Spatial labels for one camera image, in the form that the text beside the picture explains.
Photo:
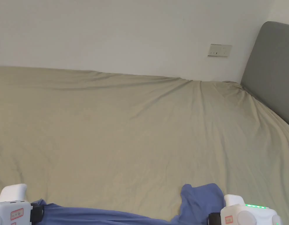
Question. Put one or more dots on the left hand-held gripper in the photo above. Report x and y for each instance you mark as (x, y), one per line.
(8, 206)

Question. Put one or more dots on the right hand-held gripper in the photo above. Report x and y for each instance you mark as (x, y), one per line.
(247, 214)

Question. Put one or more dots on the blue shirt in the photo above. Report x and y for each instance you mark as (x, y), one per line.
(196, 204)

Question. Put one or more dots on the bed with beige sheet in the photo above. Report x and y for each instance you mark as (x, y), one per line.
(125, 131)

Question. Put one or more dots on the grey padded headboard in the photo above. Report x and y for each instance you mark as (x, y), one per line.
(270, 68)

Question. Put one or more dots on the white wall switch panel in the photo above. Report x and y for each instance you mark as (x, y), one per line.
(219, 50)

